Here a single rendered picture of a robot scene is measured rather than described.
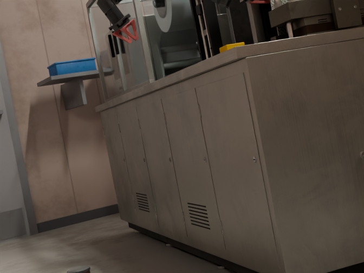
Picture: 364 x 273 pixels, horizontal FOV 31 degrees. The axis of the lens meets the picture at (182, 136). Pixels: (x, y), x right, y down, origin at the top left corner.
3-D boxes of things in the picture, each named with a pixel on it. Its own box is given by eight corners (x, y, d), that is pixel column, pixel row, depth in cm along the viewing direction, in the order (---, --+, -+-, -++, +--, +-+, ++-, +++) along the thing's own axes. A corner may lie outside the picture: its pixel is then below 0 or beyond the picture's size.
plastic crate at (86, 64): (88, 75, 550) (85, 62, 550) (98, 70, 529) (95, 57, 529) (49, 80, 534) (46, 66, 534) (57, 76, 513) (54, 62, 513)
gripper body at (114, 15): (122, 22, 263) (110, 7, 261) (132, 17, 254) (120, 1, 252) (110, 32, 261) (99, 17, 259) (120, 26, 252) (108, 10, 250)
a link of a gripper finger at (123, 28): (137, 37, 263) (123, 18, 260) (145, 33, 256) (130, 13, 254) (125, 46, 260) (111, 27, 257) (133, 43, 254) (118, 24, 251)
